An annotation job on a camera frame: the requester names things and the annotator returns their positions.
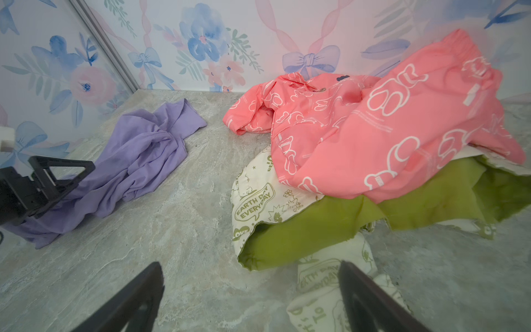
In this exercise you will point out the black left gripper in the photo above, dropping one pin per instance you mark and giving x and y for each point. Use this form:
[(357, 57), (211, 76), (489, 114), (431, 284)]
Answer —
[(35, 195)]

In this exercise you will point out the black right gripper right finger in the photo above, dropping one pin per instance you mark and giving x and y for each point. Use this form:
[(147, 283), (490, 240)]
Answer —
[(369, 308)]

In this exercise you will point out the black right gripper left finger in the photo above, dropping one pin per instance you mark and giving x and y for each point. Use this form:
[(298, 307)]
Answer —
[(133, 308)]

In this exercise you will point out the purple cloth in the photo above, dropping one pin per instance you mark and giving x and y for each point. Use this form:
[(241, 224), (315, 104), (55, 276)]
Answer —
[(143, 150)]

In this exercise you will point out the green and white printed cloth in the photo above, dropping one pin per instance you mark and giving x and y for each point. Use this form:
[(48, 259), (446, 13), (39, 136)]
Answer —
[(275, 224)]

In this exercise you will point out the pink printed cloth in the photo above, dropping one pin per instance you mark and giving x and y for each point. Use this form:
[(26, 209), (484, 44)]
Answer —
[(345, 136)]

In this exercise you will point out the aluminium corner post left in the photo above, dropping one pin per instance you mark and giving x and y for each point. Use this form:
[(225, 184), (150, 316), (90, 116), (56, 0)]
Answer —
[(92, 23)]

